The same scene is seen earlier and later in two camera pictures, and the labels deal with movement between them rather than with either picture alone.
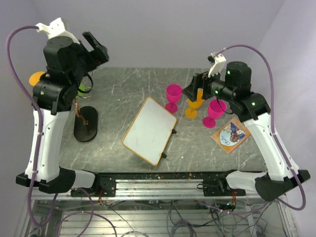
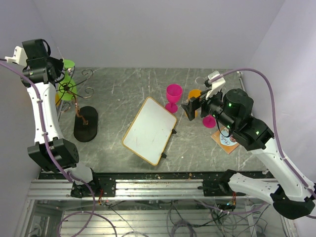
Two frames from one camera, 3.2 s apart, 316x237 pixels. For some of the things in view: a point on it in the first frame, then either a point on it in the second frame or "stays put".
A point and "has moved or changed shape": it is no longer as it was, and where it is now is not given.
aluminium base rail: x=148 y=190 stays put
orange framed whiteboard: x=149 y=133 stays put
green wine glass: x=82 y=87 has moved or changed shape
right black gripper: x=201 y=81 to x=191 y=106
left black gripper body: x=90 y=60 to x=58 y=64
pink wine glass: x=174 y=92 stays put
